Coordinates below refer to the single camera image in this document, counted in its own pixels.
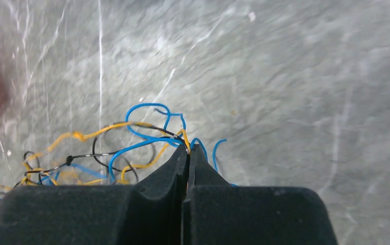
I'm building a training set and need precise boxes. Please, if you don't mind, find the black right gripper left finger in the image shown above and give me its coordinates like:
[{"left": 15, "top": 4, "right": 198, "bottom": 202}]
[{"left": 0, "top": 146, "right": 189, "bottom": 244}]

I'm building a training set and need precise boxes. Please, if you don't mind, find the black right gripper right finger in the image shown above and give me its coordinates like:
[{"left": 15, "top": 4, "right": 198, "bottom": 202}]
[{"left": 182, "top": 145, "right": 337, "bottom": 244}]

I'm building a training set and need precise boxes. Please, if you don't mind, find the yellow wire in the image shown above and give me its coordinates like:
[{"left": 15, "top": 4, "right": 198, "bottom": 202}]
[{"left": 0, "top": 121, "right": 191, "bottom": 234}]

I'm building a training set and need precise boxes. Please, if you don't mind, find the blue wire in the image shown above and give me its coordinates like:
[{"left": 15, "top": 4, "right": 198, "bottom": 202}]
[{"left": 0, "top": 103, "right": 239, "bottom": 209}]

